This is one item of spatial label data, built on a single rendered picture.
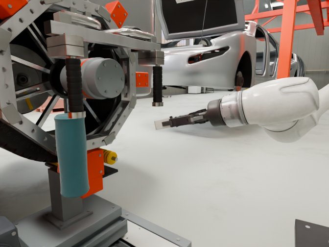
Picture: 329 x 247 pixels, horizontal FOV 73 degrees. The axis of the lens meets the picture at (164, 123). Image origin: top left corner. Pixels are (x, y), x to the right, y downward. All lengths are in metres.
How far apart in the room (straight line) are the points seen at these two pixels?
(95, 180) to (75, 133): 0.30
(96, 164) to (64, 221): 0.33
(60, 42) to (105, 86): 0.21
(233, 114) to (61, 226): 0.85
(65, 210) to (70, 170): 0.41
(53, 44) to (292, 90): 0.57
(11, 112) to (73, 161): 0.22
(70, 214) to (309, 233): 0.97
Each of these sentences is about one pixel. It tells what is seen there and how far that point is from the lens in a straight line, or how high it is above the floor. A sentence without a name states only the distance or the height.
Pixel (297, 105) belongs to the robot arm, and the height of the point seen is 0.79.
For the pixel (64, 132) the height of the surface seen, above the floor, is 0.69.
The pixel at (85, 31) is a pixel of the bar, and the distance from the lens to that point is 0.67.
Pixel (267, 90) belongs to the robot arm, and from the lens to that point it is 0.56.
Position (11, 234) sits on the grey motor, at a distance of 0.88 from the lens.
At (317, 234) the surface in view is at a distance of 1.05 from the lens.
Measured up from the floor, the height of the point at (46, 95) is 0.77.
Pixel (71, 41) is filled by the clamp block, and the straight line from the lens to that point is 0.61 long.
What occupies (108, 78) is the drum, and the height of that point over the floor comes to 0.85.
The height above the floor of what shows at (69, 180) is 0.54.
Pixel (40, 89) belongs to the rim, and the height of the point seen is 0.81.
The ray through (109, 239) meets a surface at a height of 0.12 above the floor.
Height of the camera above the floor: 0.84
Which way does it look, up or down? 10 degrees down
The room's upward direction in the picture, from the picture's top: straight up
